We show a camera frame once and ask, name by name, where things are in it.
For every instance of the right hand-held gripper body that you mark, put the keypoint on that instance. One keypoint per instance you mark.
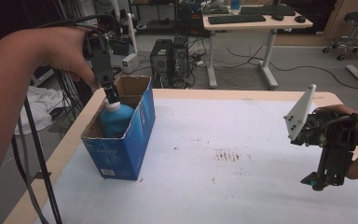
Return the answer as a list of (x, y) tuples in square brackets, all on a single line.
[(332, 155)]

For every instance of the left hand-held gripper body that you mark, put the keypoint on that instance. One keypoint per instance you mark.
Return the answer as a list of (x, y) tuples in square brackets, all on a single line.
[(101, 59)]

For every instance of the blue detergent bottle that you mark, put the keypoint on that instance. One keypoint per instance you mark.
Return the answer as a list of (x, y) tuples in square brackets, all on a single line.
[(116, 119)]

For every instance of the blue cardboard box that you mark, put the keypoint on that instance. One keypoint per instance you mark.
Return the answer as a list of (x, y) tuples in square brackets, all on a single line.
[(121, 158)]

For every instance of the person's left hand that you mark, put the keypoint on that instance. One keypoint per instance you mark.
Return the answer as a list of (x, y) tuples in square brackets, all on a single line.
[(62, 46)]

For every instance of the white power box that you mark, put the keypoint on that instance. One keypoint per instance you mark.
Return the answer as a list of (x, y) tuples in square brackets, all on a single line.
[(130, 62)]

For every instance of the white pole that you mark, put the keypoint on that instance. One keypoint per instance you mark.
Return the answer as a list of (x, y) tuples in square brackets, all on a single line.
[(132, 31)]

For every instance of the black computer tower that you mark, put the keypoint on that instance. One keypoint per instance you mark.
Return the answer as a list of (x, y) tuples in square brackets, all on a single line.
[(161, 62), (180, 59)]

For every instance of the white cloth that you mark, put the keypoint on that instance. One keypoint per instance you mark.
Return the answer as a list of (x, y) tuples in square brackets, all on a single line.
[(42, 102)]

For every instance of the black computer mouse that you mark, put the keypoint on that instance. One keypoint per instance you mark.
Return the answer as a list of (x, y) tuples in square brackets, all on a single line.
[(300, 19)]

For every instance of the black keyboard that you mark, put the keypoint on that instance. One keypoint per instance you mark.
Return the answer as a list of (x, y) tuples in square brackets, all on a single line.
[(267, 10), (236, 19)]

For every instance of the light wooden desk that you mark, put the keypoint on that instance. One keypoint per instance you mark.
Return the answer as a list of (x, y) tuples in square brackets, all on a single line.
[(261, 24)]

